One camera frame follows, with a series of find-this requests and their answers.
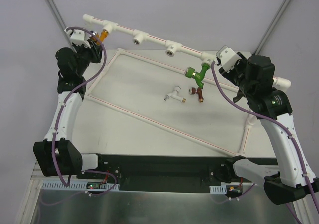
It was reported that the yellow faucet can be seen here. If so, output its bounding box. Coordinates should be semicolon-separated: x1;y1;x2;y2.
91;29;109;44

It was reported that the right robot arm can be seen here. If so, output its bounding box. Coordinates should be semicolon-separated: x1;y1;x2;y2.
212;52;319;205

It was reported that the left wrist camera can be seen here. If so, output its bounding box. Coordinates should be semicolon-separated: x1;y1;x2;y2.
64;28;91;48

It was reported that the dark red faucet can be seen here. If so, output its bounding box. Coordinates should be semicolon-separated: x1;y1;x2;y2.
189;87;204;103

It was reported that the white pipe frame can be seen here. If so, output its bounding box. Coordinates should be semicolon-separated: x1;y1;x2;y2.
83;14;291;156

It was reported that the green faucet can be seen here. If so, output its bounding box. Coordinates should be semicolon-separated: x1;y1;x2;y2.
184;63;211;89

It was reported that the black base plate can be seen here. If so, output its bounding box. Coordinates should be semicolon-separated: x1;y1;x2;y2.
76;155;226;193

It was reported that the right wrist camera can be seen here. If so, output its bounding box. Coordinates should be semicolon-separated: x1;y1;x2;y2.
216;46;241;73

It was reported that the right cable duct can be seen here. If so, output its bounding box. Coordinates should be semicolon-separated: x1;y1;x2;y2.
209;185;244;195

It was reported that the left cable duct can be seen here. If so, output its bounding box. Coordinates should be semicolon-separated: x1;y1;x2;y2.
42;181;120;192

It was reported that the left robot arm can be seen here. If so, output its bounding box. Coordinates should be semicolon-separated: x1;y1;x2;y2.
33;41;106;179

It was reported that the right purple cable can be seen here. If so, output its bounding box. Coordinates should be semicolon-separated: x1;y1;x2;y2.
211;61;319;224

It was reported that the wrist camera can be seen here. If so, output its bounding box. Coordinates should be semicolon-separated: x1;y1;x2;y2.
64;28;91;48
216;46;241;73

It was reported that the white faucet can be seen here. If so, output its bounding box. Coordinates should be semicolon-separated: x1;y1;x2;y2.
164;86;186;103

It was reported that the cable duct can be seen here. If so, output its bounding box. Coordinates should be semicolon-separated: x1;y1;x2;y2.
209;185;244;195
42;181;120;192

